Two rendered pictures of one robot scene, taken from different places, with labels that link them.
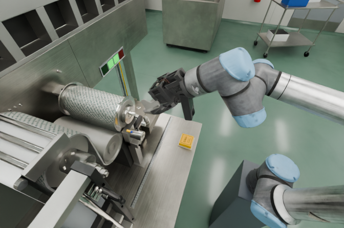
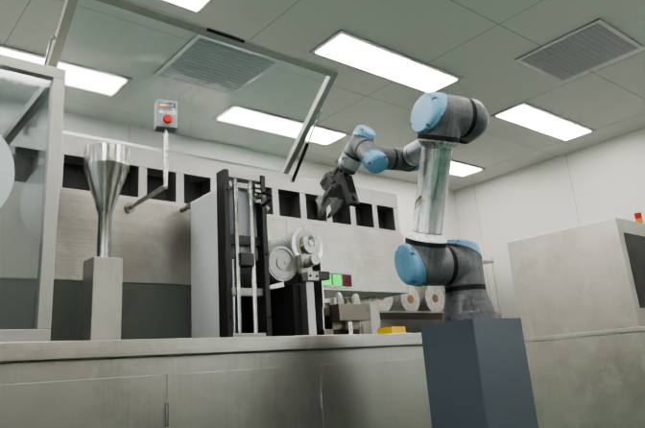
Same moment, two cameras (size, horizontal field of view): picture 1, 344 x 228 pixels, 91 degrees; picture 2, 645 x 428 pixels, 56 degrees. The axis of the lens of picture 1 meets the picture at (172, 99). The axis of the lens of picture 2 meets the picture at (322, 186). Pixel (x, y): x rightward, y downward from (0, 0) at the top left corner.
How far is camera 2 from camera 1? 202 cm
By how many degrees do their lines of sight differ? 68
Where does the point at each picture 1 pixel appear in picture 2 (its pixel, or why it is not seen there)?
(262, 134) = not seen: outside the picture
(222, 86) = (352, 144)
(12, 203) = (168, 319)
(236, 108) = (360, 153)
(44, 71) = not seen: hidden behind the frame
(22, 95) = not seen: hidden behind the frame
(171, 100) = (332, 180)
